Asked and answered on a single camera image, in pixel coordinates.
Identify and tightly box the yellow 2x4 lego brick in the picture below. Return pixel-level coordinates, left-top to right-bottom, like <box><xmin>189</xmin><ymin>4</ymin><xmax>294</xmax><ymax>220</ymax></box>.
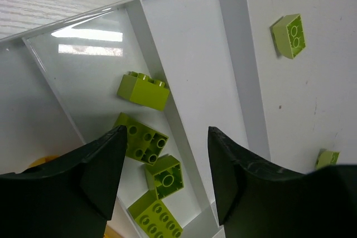
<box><xmin>103</xmin><ymin>225</ymin><xmax>123</xmax><ymax>238</ymax></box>

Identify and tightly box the green 2x4 lego brick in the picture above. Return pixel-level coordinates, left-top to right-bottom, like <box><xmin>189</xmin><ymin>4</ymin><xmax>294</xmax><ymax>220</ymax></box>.
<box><xmin>128</xmin><ymin>191</ymin><xmax>183</xmax><ymax>238</ymax></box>

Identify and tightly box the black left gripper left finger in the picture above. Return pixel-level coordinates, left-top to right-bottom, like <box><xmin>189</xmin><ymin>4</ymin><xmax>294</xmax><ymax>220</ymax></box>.
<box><xmin>1</xmin><ymin>126</ymin><xmax>127</xmax><ymax>237</ymax></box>

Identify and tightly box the green 2x2 lego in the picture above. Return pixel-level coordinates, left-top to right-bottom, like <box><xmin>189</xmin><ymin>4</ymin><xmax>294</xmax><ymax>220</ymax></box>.
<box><xmin>117</xmin><ymin>71</ymin><xmax>170</xmax><ymax>111</ymax></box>

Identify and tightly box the white three-compartment tray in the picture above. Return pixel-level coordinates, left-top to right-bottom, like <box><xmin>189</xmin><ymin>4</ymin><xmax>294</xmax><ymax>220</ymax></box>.
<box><xmin>1</xmin><ymin>0</ymin><xmax>270</xmax><ymax>237</ymax></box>

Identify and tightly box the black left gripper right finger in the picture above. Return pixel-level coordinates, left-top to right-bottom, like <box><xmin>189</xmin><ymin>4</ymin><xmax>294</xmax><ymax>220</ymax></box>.
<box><xmin>208</xmin><ymin>127</ymin><xmax>356</xmax><ymax>237</ymax></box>

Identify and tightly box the green 2x4 lego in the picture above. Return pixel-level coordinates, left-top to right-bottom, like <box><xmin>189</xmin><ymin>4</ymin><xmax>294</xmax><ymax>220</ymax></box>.
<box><xmin>315</xmin><ymin>149</ymin><xmax>340</xmax><ymax>169</ymax></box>

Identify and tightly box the yellow round butterfly lego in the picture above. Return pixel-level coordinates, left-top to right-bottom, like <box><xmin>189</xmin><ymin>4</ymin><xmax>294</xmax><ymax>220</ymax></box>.
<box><xmin>28</xmin><ymin>155</ymin><xmax>59</xmax><ymax>168</ymax></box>

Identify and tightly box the green 2x2 lego upturned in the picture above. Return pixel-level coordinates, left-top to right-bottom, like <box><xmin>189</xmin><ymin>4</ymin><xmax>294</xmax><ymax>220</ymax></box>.
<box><xmin>144</xmin><ymin>155</ymin><xmax>184</xmax><ymax>200</ymax></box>

